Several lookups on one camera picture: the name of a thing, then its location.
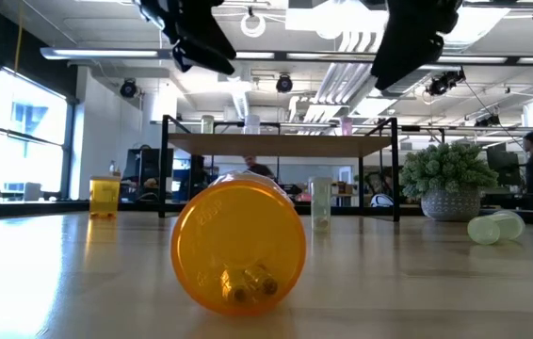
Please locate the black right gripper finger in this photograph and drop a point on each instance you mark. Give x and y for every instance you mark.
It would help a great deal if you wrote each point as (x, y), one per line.
(408, 61)
(412, 23)

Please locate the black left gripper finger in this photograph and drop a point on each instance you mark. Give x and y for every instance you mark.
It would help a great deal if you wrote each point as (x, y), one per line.
(200, 37)
(196, 57)

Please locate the clear medicine bottle white cap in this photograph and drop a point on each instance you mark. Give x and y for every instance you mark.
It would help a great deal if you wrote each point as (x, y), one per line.
(251, 124)

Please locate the pink medicine bottle white cap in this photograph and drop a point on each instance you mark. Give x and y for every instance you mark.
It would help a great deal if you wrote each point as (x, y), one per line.
(346, 126)

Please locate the black spotlight cluster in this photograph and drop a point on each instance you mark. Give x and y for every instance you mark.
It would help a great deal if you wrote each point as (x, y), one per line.
(445, 83)

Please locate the white ceiling pipes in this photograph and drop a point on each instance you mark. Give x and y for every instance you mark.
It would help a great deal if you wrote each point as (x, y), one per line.
(342, 70)

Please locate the black round spotlight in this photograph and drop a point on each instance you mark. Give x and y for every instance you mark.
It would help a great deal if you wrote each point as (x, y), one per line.
(128, 88)
(284, 84)

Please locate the long linear ceiling light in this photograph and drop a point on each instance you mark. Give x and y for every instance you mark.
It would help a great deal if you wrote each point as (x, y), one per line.
(106, 53)

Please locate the green succulent grey pot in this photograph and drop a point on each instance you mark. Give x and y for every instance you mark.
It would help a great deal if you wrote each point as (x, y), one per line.
(445, 174)

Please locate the black computer monitor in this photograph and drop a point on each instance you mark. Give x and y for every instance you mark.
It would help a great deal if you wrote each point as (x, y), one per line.
(141, 169)
(502, 162)

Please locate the white black round object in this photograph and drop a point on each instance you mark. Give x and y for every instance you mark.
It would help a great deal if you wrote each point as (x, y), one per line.
(382, 200)

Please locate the wooden shelf black metal frame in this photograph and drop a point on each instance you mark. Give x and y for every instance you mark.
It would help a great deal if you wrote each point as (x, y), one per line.
(271, 145)

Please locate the black-framed window wall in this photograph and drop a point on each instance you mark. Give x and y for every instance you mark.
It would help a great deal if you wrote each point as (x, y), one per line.
(26, 141)

